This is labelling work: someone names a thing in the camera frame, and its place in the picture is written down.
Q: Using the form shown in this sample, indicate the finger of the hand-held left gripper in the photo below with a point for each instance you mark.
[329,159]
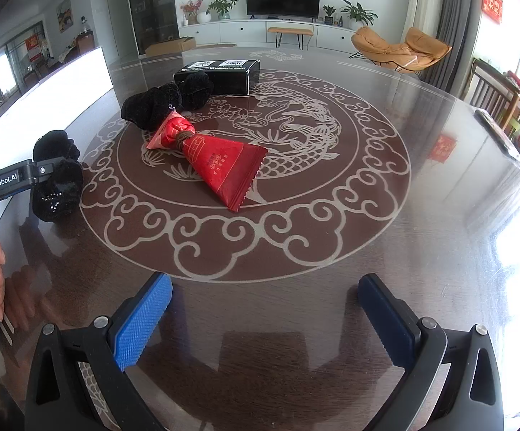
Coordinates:
[42,170]

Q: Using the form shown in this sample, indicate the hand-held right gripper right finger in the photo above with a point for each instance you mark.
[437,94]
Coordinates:
[390,323]

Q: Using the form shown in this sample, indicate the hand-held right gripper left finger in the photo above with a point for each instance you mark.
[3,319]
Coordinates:
[141,318]

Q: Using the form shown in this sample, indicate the long white cardboard box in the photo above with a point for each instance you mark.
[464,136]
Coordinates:
[76,76]

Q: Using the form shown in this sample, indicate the brown patterned desktop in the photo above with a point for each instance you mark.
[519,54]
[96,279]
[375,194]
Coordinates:
[331,233]

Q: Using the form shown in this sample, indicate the red window poster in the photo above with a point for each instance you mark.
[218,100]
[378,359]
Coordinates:
[32,47]

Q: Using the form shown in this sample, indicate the white door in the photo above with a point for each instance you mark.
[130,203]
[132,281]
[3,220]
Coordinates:
[115,13]

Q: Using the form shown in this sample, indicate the dark red snack packet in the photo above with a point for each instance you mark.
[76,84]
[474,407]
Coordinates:
[224,168]

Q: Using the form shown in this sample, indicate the brown cardboard box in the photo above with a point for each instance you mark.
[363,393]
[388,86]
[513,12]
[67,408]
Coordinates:
[170,45]

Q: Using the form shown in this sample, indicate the dark glass display cabinet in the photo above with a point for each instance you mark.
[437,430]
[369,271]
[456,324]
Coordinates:
[150,6]

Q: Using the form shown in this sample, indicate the black rectangular box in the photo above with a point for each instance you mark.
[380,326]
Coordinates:
[224,78]

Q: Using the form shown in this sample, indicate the black flat object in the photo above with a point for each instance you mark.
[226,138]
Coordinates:
[495,130]

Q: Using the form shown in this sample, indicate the red flower arrangement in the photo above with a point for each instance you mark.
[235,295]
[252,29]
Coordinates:
[192,9]

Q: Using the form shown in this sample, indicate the white round vase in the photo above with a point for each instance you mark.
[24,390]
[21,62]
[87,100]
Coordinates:
[203,17]

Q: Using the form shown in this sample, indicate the green potted plant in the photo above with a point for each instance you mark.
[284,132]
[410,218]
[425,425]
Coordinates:
[221,6]

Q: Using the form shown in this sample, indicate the white television cabinet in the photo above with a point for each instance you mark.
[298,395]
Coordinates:
[251,31]

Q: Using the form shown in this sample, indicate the dark wooden chair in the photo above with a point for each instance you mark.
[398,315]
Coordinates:
[495,94]

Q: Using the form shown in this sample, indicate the orange rocking chair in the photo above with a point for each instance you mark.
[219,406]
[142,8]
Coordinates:
[399,49]

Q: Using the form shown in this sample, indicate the wooden bench with metal legs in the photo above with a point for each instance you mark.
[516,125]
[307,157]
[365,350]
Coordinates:
[290,31]

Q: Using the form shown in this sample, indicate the grey curtain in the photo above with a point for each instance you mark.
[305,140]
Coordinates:
[459,22]

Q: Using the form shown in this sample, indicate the large leafy potted plant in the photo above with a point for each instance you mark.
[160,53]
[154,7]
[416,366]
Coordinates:
[358,12]

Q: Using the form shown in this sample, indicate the small potted plant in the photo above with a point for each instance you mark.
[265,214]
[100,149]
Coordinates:
[329,12]

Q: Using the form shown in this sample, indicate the framed wall painting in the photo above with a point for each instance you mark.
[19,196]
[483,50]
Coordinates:
[64,14]

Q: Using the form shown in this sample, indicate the red wall decoration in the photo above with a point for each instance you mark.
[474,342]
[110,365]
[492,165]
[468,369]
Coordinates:
[493,4]

